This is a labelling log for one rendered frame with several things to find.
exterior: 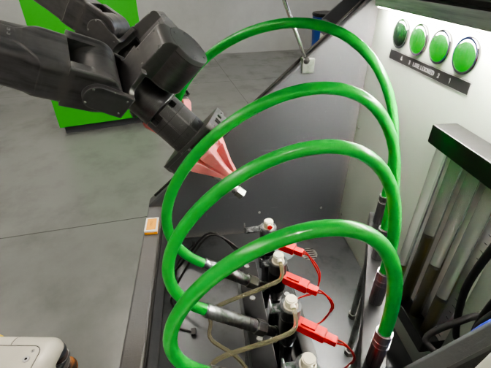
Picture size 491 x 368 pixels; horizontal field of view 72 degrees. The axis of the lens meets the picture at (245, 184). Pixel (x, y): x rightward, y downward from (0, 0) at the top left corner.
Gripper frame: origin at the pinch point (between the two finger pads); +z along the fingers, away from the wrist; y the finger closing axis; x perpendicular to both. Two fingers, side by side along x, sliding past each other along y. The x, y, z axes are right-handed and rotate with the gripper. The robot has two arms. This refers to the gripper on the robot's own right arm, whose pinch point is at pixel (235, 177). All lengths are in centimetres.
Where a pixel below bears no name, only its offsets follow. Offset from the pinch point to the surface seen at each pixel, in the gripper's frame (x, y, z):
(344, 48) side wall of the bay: 37.0, 21.4, 4.5
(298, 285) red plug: -8.6, -1.5, 16.5
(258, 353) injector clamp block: -13.5, -12.9, 20.4
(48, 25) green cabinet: 256, -159, -137
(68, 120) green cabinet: 253, -227, -80
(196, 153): -10.0, 4.6, -8.4
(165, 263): -18.7, -3.2, -3.3
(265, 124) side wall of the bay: 32.6, -2.1, 4.7
